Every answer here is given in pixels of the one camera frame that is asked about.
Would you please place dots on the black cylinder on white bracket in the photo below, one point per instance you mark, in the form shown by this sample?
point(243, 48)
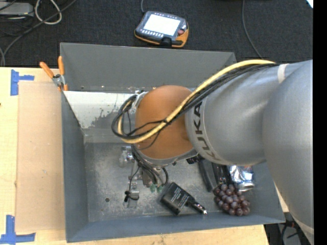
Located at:
point(194, 160)

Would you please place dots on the black power adapter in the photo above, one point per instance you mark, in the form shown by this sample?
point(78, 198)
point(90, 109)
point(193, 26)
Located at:
point(176, 196)

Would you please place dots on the dark purple grape bunch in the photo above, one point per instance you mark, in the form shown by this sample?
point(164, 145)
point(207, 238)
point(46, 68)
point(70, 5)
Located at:
point(231, 200)

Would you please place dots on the crushed silver and blue can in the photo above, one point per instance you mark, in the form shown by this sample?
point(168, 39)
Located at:
point(241, 177)

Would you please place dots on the brown cardboard board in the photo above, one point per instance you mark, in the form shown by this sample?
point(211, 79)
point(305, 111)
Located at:
point(41, 149)

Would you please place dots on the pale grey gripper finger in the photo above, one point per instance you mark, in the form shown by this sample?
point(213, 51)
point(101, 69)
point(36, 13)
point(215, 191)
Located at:
point(134, 178)
point(134, 199)

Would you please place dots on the grey metal bin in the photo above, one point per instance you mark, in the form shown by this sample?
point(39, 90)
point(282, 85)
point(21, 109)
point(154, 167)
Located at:
point(107, 177)

